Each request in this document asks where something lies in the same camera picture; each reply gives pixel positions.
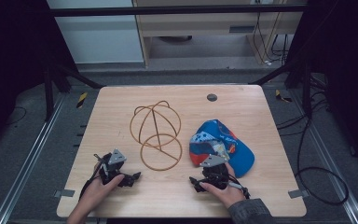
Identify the light wooden desk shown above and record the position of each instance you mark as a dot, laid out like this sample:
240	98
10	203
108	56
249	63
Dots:
199	25

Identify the person's left hand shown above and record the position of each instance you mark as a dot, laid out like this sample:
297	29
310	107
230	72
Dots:
97	194

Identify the black metal frame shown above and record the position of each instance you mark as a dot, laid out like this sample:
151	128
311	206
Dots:
167	11

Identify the person's right hand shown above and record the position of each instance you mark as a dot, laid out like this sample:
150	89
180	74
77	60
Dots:
227	193

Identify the aluminium floor rail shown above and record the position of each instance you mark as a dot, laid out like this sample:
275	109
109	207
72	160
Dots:
329	161
28	161

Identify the yellow and black striped tape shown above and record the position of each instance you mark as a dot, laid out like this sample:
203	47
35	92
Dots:
281	96
81	100

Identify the white cabinet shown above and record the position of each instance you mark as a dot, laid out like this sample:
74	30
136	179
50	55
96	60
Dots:
102	37

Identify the black curtain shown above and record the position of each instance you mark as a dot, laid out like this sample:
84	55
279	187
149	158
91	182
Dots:
15	62
345	68

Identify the blue and red baseball cap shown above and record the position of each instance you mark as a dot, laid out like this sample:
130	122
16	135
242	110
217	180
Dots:
227	143

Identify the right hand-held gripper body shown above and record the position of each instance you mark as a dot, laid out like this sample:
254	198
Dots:
215	172

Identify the grey metal table bracket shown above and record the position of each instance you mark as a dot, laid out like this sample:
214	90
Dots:
64	193
298	193

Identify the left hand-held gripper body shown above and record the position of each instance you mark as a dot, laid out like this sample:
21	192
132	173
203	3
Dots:
112	166

